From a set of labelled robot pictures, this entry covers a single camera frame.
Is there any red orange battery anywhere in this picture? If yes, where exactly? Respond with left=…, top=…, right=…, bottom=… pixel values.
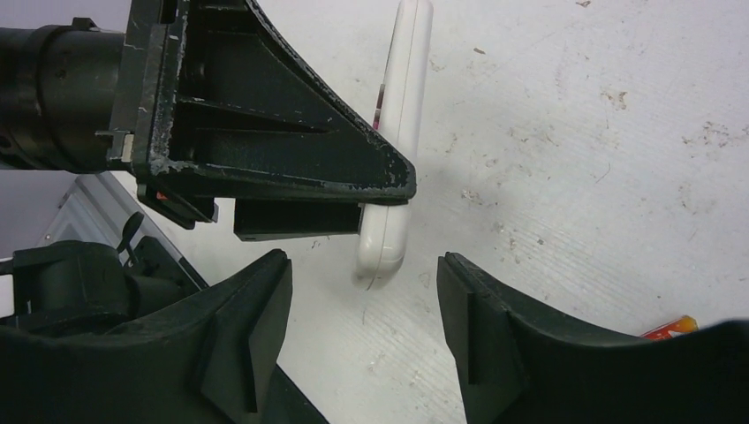
left=641, top=315, right=699, bottom=341

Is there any white remote control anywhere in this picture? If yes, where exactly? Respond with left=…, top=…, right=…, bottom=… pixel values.
left=352, top=0, right=435, bottom=288

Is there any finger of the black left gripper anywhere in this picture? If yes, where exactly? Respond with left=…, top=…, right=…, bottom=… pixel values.
left=137, top=184, right=362, bottom=241

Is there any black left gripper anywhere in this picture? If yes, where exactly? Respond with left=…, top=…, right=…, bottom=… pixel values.
left=108, top=1, right=416, bottom=204

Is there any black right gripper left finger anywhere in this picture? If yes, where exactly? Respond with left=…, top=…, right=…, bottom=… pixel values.
left=1, top=249, right=324, bottom=423

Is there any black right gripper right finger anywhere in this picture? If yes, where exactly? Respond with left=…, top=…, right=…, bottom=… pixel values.
left=436, top=253, right=748, bottom=423

